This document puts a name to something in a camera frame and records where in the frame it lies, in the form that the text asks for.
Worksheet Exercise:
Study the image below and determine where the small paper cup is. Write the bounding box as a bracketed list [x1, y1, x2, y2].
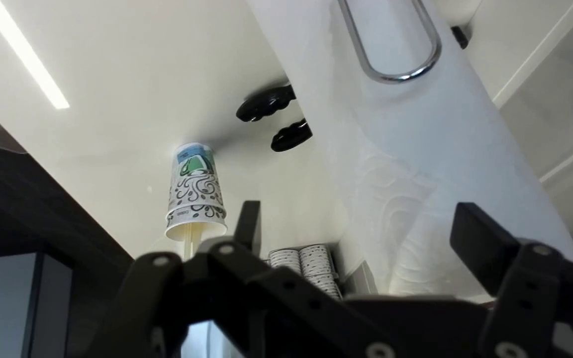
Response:
[163, 139, 231, 244]

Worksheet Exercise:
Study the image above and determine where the metal wire rack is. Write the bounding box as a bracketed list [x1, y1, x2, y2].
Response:
[337, 0, 446, 85]

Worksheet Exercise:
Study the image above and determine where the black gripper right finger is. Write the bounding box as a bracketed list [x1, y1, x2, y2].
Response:
[448, 201, 573, 358]

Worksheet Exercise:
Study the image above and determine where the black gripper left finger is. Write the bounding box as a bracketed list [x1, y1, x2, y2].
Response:
[86, 199, 402, 358]

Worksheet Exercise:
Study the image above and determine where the small black object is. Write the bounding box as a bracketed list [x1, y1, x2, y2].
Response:
[269, 117, 315, 153]
[235, 83, 299, 123]

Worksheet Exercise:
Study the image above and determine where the white paper towel roll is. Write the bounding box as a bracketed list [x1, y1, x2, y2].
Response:
[245, 0, 573, 300]

